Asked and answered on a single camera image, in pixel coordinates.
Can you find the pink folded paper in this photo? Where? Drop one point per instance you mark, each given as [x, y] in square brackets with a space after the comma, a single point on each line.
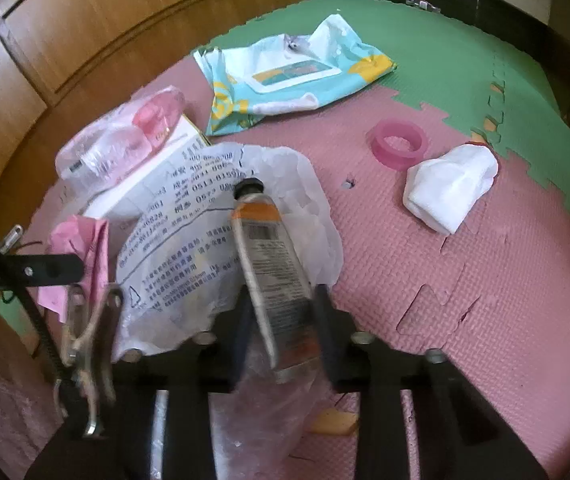
[80, 240]

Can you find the small metal clip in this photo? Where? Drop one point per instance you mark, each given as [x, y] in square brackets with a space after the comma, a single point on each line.
[12, 236]

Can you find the grey and orange tube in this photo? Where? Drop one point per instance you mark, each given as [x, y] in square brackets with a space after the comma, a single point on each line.
[265, 260]

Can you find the metal spring clip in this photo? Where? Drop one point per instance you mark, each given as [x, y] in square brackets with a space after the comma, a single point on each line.
[85, 340]

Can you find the white carton box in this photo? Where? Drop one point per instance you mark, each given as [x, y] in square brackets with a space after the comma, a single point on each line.
[110, 205]

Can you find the blue wet wipes pack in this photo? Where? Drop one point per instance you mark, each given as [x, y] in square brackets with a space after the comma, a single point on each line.
[285, 75]

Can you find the metal door stop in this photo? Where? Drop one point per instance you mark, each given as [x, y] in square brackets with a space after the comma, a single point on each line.
[422, 4]

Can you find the clear plastic bag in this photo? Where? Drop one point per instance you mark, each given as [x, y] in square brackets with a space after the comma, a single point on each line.
[180, 260]

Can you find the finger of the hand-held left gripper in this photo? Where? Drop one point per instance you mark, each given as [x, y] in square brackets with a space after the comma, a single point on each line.
[60, 269]

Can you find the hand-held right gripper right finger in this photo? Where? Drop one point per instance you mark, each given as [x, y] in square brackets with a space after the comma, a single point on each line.
[327, 340]

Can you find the wooden wardrobe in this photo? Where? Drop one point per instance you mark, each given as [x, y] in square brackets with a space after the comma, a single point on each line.
[90, 35]

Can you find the crumpled white tissue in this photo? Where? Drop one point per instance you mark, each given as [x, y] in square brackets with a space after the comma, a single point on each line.
[445, 185]

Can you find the pink plastic pack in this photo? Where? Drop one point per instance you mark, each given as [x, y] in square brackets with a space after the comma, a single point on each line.
[115, 145]

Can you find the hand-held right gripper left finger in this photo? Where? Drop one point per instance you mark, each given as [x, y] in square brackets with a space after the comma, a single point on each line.
[242, 345]

